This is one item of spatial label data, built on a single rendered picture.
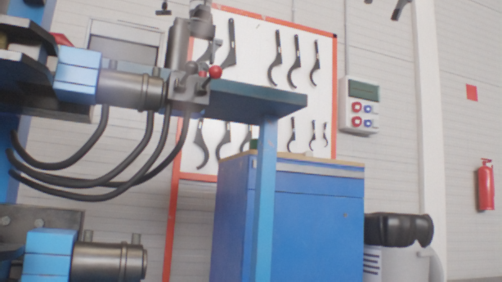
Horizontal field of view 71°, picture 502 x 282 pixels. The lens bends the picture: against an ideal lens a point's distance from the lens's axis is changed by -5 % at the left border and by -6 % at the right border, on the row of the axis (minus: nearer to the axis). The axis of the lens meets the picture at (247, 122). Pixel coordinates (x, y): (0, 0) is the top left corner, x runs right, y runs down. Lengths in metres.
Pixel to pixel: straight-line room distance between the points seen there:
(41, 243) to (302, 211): 1.35
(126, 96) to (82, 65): 0.14
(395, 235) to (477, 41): 3.61
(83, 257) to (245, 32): 2.73
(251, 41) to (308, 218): 1.89
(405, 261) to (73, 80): 2.10
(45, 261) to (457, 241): 4.16
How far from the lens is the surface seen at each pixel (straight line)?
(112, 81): 1.05
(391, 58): 4.29
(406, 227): 2.45
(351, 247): 2.17
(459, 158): 4.72
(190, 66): 0.89
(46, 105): 1.16
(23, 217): 1.14
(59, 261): 1.00
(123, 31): 1.23
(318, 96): 3.53
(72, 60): 1.05
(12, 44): 0.95
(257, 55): 3.37
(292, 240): 1.97
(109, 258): 1.02
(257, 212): 1.41
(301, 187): 1.99
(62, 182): 1.09
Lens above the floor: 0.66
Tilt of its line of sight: 13 degrees up
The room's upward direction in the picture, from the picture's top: 4 degrees clockwise
